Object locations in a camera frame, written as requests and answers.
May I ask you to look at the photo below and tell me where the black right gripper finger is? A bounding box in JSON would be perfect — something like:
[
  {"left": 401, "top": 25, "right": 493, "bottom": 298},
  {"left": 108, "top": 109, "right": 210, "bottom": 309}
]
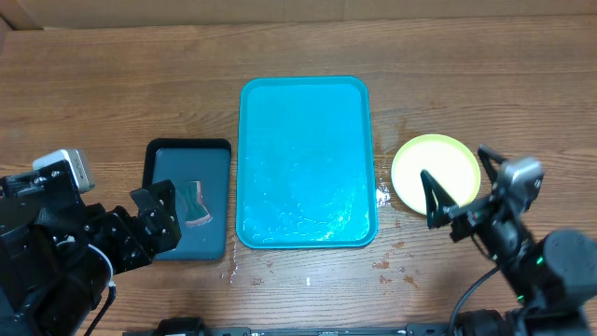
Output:
[
  {"left": 421, "top": 170, "right": 458, "bottom": 229},
  {"left": 478, "top": 144, "right": 507, "bottom": 187}
]

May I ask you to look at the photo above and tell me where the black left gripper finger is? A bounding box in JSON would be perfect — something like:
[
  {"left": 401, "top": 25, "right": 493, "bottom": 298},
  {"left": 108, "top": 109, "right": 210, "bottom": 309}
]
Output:
[
  {"left": 130, "top": 180, "right": 177, "bottom": 219},
  {"left": 145, "top": 214, "right": 181, "bottom": 254}
]

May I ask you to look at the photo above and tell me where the green sponge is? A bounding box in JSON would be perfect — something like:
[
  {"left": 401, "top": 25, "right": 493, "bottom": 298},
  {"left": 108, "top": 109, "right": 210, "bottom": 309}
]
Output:
[{"left": 176, "top": 180, "right": 212, "bottom": 227}]

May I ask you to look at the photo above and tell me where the yellow plate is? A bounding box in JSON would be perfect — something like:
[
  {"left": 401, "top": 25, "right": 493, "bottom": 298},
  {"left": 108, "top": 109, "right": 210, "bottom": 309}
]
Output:
[{"left": 391, "top": 134, "right": 481, "bottom": 215}]

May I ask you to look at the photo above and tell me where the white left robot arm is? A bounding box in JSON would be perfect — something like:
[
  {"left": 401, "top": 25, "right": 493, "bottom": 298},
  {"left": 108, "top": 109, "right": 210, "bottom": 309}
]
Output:
[{"left": 1, "top": 161, "right": 181, "bottom": 335}]

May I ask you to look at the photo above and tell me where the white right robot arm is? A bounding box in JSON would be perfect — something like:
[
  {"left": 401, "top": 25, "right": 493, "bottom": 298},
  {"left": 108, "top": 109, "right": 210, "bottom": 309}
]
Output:
[{"left": 421, "top": 146, "right": 596, "bottom": 335}]

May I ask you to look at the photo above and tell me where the black water tray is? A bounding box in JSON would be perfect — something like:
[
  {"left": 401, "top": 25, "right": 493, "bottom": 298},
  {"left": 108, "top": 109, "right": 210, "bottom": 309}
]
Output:
[{"left": 142, "top": 138, "right": 231, "bottom": 260}]

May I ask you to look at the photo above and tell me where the teal plastic tray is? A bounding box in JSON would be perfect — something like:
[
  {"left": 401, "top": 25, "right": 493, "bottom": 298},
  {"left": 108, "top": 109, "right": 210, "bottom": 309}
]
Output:
[{"left": 236, "top": 76, "right": 379, "bottom": 249}]

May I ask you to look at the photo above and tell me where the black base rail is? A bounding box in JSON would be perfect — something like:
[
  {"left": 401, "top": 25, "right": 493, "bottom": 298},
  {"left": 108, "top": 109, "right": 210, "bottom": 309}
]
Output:
[{"left": 122, "top": 317, "right": 448, "bottom": 336}]

